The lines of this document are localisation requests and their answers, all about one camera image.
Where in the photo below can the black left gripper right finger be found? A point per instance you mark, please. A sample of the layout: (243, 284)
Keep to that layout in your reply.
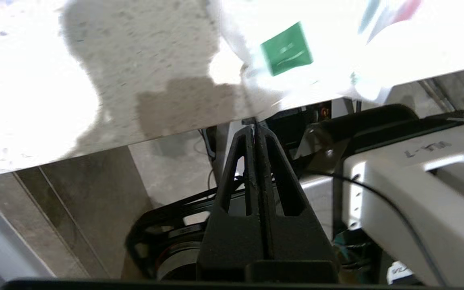
(296, 241)

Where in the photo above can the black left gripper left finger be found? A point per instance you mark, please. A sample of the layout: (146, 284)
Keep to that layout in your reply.
(228, 245)

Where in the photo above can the clear sachet with green label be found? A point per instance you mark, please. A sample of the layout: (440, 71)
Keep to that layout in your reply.
(286, 48)

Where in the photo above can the clear sachet with pink item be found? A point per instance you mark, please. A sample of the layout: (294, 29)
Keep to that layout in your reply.
(397, 12)

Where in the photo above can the black robot torso cover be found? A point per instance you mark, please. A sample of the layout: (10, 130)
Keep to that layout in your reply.
(369, 121)

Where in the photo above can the brown vanity cabinet front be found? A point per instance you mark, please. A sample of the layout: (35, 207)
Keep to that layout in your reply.
(75, 209)

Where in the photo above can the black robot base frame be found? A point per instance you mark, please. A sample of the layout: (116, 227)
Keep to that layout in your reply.
(155, 213)

